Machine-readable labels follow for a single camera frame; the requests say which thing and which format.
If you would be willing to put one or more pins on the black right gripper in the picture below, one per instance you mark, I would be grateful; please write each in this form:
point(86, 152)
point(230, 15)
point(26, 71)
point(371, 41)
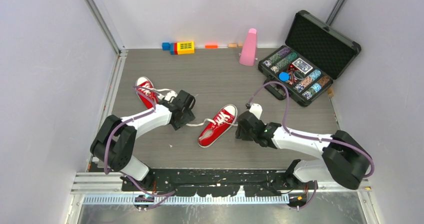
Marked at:
point(241, 134)

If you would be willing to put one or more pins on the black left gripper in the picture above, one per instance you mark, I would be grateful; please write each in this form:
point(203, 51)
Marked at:
point(188, 117)

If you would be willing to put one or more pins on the red canvas sneaker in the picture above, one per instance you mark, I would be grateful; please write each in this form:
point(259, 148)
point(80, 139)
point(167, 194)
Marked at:
point(210, 133)
point(148, 98)

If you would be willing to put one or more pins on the white shoelace of sneaker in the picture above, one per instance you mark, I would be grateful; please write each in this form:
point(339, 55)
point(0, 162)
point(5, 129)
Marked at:
point(160, 92)
point(205, 122)

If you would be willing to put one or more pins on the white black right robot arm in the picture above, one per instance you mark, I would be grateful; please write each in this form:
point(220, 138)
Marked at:
point(338, 157)

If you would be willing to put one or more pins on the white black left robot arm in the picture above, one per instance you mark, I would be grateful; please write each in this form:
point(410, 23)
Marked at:
point(114, 142)

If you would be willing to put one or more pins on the yellow toy block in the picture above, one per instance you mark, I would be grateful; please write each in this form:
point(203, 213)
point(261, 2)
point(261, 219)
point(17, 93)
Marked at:
point(185, 47)

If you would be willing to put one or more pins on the red toy block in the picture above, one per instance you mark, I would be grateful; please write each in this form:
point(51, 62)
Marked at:
point(173, 48)

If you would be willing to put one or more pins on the blue round dealer chip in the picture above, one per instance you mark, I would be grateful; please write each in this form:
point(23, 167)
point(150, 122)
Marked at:
point(284, 76)

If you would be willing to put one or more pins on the blue toy cube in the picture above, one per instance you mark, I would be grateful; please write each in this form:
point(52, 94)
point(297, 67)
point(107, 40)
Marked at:
point(166, 46)

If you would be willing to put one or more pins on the orange flat block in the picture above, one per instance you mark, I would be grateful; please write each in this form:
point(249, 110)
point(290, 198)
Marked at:
point(211, 46)

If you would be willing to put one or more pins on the pink metronome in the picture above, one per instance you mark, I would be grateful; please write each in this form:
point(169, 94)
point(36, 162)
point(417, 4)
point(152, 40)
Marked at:
point(249, 49)

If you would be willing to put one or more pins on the wooden block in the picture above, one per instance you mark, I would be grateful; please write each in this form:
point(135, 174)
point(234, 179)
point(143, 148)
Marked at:
point(232, 45)

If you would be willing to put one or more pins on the playing card deck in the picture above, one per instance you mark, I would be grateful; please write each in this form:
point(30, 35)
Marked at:
point(302, 66)

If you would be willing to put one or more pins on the black poker chip case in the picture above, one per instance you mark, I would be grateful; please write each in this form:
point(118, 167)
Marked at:
point(328, 51)

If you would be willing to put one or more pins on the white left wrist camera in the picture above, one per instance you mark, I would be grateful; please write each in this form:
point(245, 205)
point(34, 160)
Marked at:
point(170, 96)

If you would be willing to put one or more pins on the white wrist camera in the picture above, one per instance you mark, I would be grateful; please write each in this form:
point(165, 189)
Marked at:
point(170, 96)
point(256, 109)

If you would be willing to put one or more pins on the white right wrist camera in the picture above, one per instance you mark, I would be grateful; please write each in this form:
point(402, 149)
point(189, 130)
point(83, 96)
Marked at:
point(256, 109)

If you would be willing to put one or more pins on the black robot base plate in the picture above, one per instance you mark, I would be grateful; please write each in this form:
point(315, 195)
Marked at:
point(221, 182)

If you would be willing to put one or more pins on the aluminium frame rail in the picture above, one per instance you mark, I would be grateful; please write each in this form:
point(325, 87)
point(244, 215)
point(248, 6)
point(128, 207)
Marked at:
point(96, 188)

